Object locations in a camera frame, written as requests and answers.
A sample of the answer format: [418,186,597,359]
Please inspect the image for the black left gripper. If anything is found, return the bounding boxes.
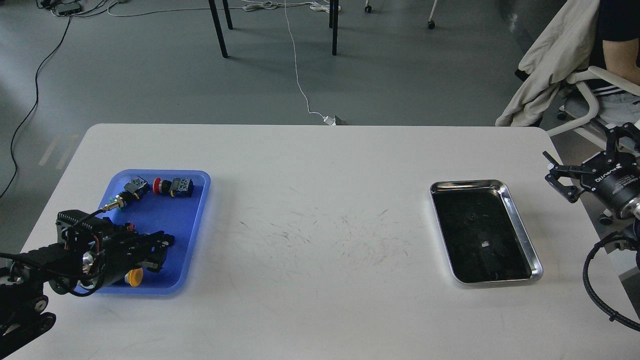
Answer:
[82,230,175,290]

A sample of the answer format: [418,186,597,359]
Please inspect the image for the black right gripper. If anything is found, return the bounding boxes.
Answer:
[542,122,640,220]

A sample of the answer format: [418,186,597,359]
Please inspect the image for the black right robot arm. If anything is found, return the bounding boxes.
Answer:
[542,122,640,331]

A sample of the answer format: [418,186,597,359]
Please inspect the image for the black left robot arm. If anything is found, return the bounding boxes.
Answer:
[0,202,175,358]

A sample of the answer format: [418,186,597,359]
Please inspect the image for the blue plastic tray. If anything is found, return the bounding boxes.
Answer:
[96,168,211,296]

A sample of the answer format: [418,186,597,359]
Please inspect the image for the silver metal tray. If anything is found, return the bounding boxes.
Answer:
[429,178,544,287]

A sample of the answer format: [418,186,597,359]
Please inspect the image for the white office chair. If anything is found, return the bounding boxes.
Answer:
[546,66,640,150]

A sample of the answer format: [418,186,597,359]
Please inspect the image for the seated person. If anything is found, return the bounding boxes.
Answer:
[587,0,640,125]

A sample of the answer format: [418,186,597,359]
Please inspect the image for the beige jacket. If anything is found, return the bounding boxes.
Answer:
[494,0,600,127]

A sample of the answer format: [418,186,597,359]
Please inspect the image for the black table leg left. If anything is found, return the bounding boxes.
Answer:
[208,0,229,59]

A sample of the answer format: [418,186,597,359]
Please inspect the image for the black table leg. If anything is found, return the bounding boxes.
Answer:
[222,0,234,30]
[208,0,229,59]
[329,0,339,56]

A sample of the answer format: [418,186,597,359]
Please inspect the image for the black table leg rear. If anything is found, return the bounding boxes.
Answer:
[222,0,234,30]

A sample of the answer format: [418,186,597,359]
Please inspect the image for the black table leg right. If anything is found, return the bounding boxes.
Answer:
[329,0,339,56]

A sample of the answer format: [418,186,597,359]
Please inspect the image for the yellow push button switch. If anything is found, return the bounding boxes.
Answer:
[123,268,144,288]

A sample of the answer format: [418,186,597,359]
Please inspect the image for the green push button switch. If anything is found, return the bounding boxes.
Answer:
[102,176,151,212]

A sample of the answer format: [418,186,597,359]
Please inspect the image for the red push button switch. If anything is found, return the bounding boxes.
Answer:
[151,177,195,198]

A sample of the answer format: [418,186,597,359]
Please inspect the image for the black floor cable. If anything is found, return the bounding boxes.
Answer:
[0,0,83,198]

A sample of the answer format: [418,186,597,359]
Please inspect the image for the white floor cable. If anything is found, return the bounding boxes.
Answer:
[107,0,343,126]

